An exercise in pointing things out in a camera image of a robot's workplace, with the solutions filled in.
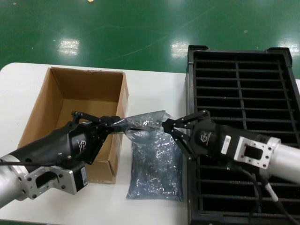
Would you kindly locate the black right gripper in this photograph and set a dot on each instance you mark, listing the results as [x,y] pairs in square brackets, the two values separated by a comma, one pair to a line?
[206,143]

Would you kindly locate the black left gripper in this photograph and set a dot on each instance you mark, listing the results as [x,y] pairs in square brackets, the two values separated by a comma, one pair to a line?
[58,145]

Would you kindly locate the grey translucent antistatic bag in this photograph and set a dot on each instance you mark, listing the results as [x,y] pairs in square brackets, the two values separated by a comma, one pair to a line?
[154,168]
[159,114]

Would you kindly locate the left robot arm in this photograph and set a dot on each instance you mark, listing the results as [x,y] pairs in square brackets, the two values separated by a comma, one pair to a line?
[9,185]

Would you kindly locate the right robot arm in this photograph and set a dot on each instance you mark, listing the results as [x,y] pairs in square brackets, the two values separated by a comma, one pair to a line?
[288,154]

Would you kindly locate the black slotted container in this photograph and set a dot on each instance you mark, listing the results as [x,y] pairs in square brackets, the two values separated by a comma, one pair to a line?
[190,93]

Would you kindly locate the brown cardboard box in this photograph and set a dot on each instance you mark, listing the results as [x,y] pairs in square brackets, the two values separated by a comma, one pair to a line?
[77,86]

